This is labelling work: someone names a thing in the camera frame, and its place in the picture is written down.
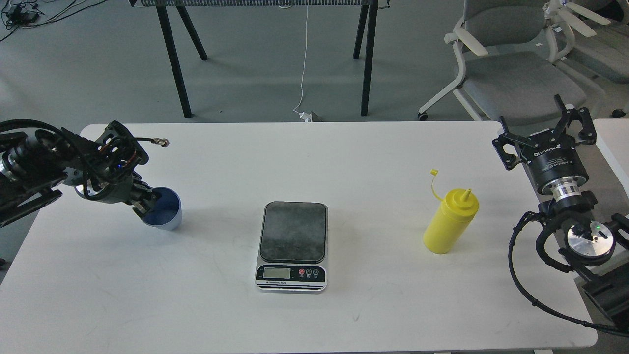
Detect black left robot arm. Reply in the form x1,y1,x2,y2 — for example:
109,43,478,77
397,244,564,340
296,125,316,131
0,119,166,227

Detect digital kitchen scale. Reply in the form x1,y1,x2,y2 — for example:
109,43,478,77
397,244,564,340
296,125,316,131
254,201,328,292

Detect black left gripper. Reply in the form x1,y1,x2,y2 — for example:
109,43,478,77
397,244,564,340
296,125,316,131
75,121,162,219

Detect black metal table frame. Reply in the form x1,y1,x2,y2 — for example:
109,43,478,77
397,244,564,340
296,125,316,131
123,0,392,118

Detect white power adapter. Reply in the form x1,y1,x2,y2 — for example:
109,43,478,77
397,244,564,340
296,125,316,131
297,111,324,123

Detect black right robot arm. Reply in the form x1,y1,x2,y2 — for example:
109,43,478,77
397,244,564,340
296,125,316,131
492,95,629,337

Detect yellow squeeze bottle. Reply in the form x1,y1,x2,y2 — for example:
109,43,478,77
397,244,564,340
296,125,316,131
423,170,480,255

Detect blue plastic cup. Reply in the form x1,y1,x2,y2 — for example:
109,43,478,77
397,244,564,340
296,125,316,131
140,187,183,231

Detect black floor cables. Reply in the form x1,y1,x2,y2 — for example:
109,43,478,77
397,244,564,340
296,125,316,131
0,0,108,42

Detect white hanging cable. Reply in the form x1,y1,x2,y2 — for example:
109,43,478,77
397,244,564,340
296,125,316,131
293,4,310,115

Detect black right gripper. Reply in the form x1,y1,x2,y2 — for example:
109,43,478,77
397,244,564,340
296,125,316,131
492,94,597,195

